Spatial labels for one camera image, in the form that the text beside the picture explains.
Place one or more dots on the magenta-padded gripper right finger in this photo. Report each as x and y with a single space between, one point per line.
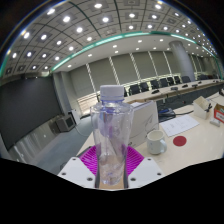
146 170

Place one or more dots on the printed white paper sheet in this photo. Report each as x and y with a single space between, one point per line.
180 126

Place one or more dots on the clear plastic water bottle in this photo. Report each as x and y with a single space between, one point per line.
111 133

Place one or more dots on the white ceramic mug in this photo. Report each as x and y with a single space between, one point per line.
155 141

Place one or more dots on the white printer paper box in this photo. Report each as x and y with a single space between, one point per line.
145 123

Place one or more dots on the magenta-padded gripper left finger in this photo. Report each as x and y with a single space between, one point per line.
75 170

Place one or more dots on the long curved conference table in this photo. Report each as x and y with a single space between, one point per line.
173 92

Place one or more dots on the ceiling lights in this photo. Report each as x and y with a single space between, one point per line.
79 29

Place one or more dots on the flat round red coaster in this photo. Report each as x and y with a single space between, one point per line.
179 141

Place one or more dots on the black office chairs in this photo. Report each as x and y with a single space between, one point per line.
134 89

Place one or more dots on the small white remote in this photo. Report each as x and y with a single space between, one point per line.
215 122

